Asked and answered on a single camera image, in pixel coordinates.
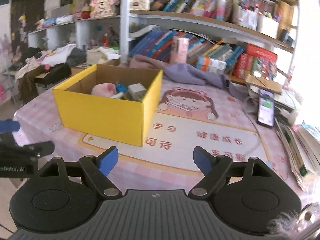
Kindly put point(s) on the red book set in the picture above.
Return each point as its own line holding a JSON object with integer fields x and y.
{"x": 256, "y": 61}

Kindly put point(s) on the pink plush pig toy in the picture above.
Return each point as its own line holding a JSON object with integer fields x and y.
{"x": 104, "y": 89}

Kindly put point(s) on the blue wrapper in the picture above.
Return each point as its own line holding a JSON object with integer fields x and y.
{"x": 121, "y": 88}

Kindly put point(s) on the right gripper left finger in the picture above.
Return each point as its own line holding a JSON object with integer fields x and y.
{"x": 96, "y": 170}

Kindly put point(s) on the pink cylindrical container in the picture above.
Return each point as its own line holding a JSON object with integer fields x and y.
{"x": 179, "y": 50}

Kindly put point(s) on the white spray bottle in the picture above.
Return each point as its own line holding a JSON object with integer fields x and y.
{"x": 119, "y": 95}

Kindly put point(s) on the white tissue bag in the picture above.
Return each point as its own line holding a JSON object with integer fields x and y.
{"x": 101, "y": 55}

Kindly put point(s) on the black smartphone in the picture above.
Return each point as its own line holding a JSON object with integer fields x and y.
{"x": 266, "y": 108}

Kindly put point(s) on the white adapter on books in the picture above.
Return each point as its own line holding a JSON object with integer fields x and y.
{"x": 290, "y": 117}

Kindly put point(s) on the beige foam block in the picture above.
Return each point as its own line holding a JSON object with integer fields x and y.
{"x": 137, "y": 91}

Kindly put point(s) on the pink checkered tablecloth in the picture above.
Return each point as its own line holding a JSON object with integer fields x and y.
{"x": 165, "y": 161}

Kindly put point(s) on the pile of clothes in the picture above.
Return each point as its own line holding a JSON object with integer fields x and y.
{"x": 45, "y": 67}

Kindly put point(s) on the orange blue white boxes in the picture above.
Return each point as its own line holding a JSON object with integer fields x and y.
{"x": 206, "y": 64}

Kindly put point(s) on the stack of books right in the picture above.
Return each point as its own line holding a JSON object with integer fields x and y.
{"x": 301, "y": 143}

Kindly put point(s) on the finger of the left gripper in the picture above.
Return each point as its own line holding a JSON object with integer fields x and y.
{"x": 9, "y": 126}
{"x": 38, "y": 150}

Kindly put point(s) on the white bookshelf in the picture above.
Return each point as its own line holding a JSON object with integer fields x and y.
{"x": 197, "y": 24}

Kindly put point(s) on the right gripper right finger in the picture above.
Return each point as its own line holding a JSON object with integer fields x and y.
{"x": 214, "y": 169}

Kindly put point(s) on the white quilted handbag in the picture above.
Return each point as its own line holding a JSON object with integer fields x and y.
{"x": 140, "y": 5}

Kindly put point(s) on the yellow cardboard box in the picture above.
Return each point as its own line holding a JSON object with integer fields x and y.
{"x": 120, "y": 120}

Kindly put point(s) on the purple pink cloth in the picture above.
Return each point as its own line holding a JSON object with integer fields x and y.
{"x": 187, "y": 74}

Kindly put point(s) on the brown paper envelope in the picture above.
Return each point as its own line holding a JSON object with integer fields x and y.
{"x": 265, "y": 84}

